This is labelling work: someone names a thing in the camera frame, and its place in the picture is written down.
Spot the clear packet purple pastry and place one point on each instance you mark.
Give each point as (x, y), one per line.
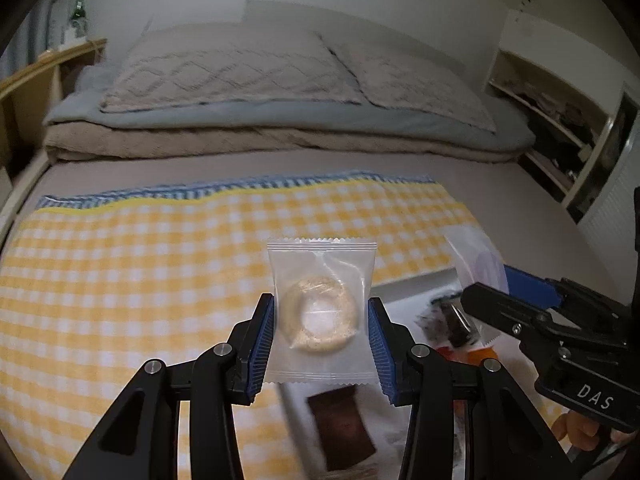
(476, 260)

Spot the white cluttered shelf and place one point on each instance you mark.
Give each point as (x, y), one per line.
(578, 144)

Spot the right hand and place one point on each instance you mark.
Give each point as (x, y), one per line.
(579, 429)

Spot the orange snack packet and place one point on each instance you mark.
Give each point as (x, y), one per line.
(478, 356)

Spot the white tray box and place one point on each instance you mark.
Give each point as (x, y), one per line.
(404, 411)

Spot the brown chocolate snack packet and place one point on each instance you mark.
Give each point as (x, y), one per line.
(344, 440)

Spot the black silver snack packet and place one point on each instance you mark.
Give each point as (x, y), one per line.
(460, 330)

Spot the beige folded blanket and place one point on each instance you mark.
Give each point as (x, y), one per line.
(84, 141)

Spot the grey patterned pillow left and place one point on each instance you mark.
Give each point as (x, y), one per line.
(226, 62)

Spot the grey patterned pillow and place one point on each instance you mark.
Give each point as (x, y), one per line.
(226, 62)
(394, 80)

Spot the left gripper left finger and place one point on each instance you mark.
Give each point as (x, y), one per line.
(137, 437)

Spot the grey patterned pillow right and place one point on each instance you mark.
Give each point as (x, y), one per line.
(394, 80)

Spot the clear packet brown pastry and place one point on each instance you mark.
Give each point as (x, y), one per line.
(434, 326)

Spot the yellow checkered cloth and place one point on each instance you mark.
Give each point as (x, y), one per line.
(92, 286)

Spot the wooden bedside shelf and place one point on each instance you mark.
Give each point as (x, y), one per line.
(26, 99)

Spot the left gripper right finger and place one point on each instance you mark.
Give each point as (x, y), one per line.
(504, 435)

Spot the green bottle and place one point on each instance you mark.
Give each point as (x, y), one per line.
(78, 23)

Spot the clear packet beige ring pastry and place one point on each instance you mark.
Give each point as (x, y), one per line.
(321, 289)

